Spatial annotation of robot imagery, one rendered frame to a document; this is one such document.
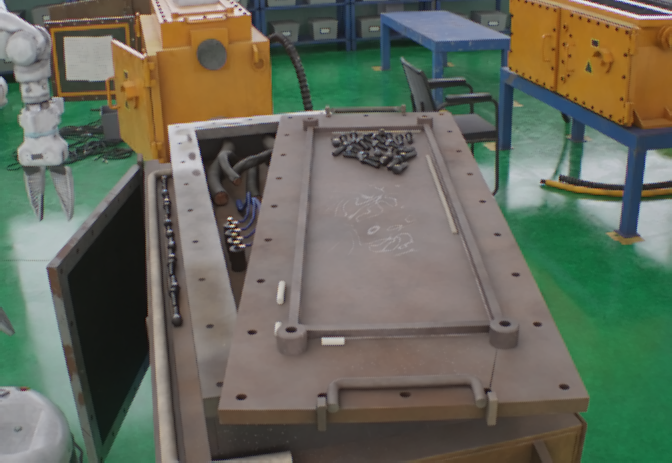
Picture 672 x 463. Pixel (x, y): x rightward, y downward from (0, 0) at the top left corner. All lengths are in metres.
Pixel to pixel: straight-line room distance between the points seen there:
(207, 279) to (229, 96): 2.73
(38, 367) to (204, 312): 2.55
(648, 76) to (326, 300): 3.86
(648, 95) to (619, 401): 2.14
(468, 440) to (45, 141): 1.01
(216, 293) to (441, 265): 0.36
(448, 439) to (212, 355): 0.35
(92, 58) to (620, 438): 4.00
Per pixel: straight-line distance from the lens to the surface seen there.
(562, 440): 1.17
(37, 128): 1.62
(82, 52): 5.44
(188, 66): 3.93
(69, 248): 1.78
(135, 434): 3.19
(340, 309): 1.15
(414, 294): 1.19
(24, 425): 2.85
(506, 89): 6.11
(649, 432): 3.24
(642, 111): 4.89
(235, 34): 3.99
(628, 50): 4.61
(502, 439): 1.12
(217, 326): 1.17
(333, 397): 0.94
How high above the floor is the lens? 1.93
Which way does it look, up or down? 23 degrees down
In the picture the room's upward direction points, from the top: 2 degrees counter-clockwise
